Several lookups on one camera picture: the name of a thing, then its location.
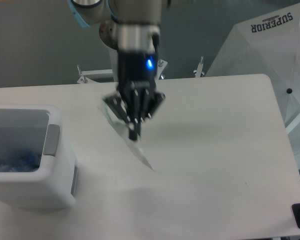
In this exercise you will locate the clear plastic bag green stripe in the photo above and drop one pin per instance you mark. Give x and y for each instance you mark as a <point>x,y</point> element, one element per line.
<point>122,130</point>

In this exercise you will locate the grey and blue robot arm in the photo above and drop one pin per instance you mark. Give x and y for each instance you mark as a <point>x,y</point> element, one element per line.
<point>134,33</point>

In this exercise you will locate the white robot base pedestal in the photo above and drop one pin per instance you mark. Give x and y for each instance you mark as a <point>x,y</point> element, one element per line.
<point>113,54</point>

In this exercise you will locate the white Superior umbrella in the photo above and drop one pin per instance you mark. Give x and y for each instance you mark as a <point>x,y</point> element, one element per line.
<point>269,45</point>

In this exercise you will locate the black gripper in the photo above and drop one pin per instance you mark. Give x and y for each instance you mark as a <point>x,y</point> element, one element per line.
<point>138,99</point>

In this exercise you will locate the white plastic trash can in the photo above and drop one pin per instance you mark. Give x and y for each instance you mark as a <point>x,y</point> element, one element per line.
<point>38,128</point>

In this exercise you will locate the white metal mounting frame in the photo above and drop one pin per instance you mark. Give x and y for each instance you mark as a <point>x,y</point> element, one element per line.
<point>107,75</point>

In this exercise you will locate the clear plastic water bottle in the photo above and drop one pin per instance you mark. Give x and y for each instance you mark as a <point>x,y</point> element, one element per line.
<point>23,161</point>

